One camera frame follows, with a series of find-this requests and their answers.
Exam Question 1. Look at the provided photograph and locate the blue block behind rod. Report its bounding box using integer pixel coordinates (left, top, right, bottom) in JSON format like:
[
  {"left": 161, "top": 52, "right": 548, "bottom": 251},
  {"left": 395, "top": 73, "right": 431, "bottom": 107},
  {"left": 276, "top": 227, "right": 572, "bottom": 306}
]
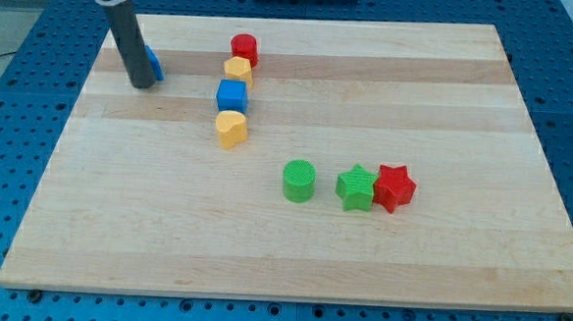
[{"left": 145, "top": 45, "right": 164, "bottom": 81}]

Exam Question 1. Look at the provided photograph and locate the red star block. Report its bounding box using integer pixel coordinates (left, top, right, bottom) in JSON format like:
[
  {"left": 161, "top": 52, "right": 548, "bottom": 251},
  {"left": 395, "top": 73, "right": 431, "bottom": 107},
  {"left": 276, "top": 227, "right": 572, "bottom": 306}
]
[{"left": 373, "top": 165, "right": 417, "bottom": 213}]

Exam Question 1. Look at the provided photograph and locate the green cylinder block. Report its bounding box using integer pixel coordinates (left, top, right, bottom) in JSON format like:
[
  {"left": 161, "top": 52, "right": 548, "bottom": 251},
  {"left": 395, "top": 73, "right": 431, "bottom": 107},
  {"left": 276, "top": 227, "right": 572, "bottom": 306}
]
[{"left": 282, "top": 159, "right": 316, "bottom": 202}]

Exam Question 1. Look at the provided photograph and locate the wooden board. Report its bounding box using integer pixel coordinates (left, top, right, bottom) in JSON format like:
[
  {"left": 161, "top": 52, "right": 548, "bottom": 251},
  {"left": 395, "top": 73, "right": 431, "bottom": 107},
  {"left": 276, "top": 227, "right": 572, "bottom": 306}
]
[{"left": 0, "top": 15, "right": 573, "bottom": 312}]

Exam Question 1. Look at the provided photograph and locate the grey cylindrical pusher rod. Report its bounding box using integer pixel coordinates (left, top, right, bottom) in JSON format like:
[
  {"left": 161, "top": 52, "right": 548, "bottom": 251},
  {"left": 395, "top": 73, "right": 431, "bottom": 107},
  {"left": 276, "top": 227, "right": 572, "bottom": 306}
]
[{"left": 104, "top": 0, "right": 156, "bottom": 89}]

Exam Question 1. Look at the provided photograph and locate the green star block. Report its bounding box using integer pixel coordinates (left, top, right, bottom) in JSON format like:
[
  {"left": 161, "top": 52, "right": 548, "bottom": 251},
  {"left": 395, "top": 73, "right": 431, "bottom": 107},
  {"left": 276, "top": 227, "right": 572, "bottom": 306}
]
[{"left": 335, "top": 163, "right": 378, "bottom": 212}]

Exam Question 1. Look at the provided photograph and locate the blue cube block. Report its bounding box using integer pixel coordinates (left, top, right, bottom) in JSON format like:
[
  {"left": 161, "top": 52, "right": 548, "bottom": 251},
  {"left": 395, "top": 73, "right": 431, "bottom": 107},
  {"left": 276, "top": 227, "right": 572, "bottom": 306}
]
[{"left": 216, "top": 79, "right": 248, "bottom": 114}]

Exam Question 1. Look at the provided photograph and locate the yellow hexagon block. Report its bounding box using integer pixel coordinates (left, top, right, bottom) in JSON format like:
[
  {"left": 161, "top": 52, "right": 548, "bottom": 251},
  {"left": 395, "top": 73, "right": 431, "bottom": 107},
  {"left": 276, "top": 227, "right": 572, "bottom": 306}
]
[{"left": 224, "top": 57, "right": 253, "bottom": 88}]

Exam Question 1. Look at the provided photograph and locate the red cylinder block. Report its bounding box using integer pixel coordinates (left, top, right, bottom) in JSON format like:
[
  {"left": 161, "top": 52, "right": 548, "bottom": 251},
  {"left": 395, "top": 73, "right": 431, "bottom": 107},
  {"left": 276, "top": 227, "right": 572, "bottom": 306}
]
[{"left": 231, "top": 33, "right": 259, "bottom": 69}]

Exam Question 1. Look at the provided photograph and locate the yellow heart block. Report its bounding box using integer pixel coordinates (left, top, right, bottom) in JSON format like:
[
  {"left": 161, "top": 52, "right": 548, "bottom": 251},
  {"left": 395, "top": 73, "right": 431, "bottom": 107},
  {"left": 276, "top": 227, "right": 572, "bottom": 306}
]
[{"left": 215, "top": 110, "right": 248, "bottom": 149}]

